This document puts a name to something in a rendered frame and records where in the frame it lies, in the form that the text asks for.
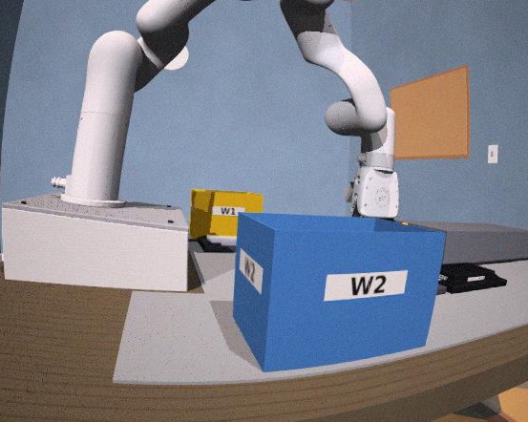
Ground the blue bin labelled w2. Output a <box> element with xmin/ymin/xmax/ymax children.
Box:
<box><xmin>233</xmin><ymin>212</ymin><xmax>446</xmax><ymax>372</ymax></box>

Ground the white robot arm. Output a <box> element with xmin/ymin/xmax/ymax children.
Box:
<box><xmin>52</xmin><ymin>0</ymin><xmax>395</xmax><ymax>208</ymax></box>

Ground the yellow open bin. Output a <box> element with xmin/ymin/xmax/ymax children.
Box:
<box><xmin>189</xmin><ymin>189</ymin><xmax>264</xmax><ymax>240</ymax></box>

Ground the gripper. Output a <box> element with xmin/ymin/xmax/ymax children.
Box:
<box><xmin>351</xmin><ymin>166</ymin><xmax>399</xmax><ymax>222</ymax></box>

